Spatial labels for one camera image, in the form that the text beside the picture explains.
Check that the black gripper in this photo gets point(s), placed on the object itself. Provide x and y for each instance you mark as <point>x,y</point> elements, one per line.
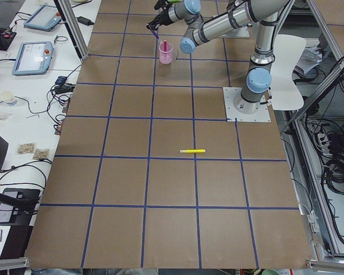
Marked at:
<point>162,17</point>

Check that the purple highlighter pen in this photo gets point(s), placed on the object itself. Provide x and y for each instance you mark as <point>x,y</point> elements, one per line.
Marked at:
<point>154,33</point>

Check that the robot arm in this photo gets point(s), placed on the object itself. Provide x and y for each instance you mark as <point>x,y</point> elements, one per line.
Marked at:
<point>265,15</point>

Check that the pink mesh cup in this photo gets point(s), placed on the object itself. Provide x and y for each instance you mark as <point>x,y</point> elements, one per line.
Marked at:
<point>165,57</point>

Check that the black power adapter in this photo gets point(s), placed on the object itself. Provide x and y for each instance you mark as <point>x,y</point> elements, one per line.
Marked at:
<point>85,21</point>

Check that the teach pendant far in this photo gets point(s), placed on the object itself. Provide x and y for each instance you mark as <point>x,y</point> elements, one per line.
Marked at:
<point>45,18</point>

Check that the teach pendant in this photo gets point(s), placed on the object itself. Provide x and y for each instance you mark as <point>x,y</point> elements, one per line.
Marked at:
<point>33,58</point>
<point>45,18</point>

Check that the yellow highlighter pen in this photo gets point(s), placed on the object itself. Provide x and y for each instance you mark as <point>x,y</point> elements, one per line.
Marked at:
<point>192,151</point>

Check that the teach pendant near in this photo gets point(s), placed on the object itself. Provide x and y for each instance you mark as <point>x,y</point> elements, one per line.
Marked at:
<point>33,58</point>

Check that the white chair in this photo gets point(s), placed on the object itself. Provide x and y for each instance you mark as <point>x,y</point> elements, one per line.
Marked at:
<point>287,50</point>

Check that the white tape roll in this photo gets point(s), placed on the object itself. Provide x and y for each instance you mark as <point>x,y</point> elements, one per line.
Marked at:
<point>8,98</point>

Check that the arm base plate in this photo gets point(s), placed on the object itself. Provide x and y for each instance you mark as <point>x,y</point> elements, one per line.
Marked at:
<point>238,110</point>
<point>237,33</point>

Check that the aluminium frame post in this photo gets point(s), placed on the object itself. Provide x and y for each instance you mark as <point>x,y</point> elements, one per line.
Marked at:
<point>71,24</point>

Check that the black camera stand base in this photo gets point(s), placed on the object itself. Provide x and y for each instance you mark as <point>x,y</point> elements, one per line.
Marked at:
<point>17,206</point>

